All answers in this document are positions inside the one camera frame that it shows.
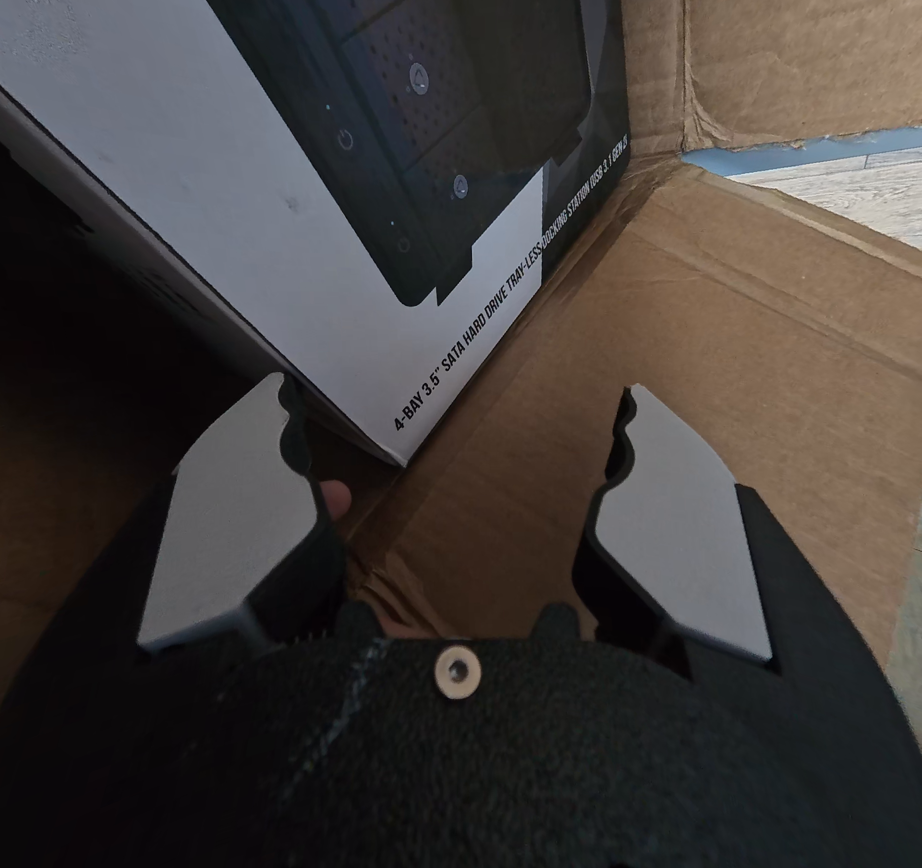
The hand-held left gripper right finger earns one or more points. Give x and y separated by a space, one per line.
677 544

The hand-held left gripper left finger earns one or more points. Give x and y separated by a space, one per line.
230 522

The brown cardboard box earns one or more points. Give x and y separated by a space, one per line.
720 378

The large white black product box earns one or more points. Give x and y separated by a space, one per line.
144 126

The person's left hand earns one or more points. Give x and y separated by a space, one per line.
335 500

